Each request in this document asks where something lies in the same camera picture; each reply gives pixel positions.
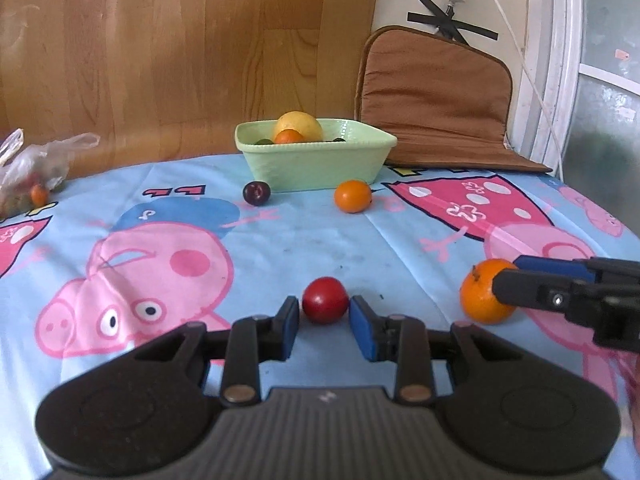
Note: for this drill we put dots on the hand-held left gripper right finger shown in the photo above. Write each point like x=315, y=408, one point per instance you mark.
x=362, y=330

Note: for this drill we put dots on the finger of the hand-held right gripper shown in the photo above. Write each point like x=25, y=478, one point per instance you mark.
x=530, y=290
x=555, y=266

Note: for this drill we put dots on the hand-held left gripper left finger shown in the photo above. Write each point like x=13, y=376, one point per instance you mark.
x=289, y=327

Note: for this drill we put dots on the red cherry tomato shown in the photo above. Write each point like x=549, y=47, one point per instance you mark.
x=325, y=300

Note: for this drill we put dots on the mandarin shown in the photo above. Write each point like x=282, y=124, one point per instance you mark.
x=480, y=295
x=289, y=136

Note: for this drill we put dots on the orange cherry tomato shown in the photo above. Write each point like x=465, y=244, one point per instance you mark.
x=353, y=196

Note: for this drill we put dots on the light green rectangular bowl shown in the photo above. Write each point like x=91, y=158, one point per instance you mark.
x=310, y=165

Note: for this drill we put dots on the green cherry tomato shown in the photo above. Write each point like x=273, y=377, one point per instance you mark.
x=262, y=142

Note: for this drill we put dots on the large yellow lemon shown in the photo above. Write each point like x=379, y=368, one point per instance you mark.
x=300, y=122

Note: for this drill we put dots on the cartoon pig printed blanket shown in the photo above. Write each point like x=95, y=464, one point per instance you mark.
x=280, y=240

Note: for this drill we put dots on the brown seat cushion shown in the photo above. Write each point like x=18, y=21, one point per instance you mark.
x=435, y=100

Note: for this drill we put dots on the black tape cross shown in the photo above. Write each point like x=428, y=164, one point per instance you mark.
x=440, y=19

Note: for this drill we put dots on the small orange fruit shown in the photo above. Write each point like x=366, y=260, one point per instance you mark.
x=39, y=194

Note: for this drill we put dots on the clear plastic bag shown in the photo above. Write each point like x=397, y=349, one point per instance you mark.
x=45, y=165

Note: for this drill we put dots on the wood pattern vinyl sheet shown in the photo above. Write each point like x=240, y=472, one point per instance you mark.
x=150, y=35

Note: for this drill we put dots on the white window frame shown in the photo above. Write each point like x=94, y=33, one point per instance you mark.
x=565, y=60

